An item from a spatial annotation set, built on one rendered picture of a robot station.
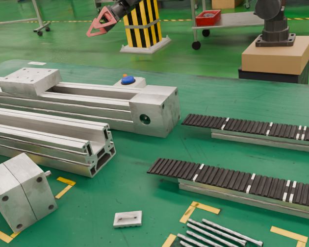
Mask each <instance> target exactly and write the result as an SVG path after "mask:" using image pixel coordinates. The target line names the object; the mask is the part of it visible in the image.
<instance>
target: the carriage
mask: <svg viewBox="0 0 309 247"><path fill-rule="evenodd" d="M61 81H62V79H61V76H60V72H59V69H41V68H22V69H20V70H18V71H16V72H14V73H12V74H10V75H8V76H6V77H4V78H2V79H0V88H1V90H2V92H7V93H15V94H24V95H33V96H38V95H40V94H41V93H43V92H52V93H53V91H52V87H53V86H54V85H56V84H58V83H59V82H61Z"/></svg>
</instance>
